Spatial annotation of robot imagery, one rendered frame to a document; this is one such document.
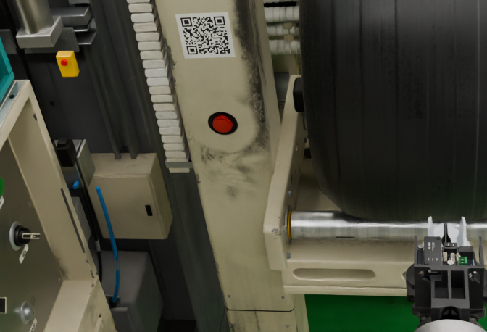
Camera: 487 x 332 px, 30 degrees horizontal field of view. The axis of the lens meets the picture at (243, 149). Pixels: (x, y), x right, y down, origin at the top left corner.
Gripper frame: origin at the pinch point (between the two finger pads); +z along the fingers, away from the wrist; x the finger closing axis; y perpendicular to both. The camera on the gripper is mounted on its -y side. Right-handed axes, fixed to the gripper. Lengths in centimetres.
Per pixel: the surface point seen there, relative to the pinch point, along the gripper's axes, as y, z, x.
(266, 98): 0.5, 32.4, 26.1
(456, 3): 24.6, 11.7, -1.3
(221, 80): 6.4, 27.6, 31.4
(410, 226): -16.8, 23.2, 4.6
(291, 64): -15, 71, 28
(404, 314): -101, 92, 8
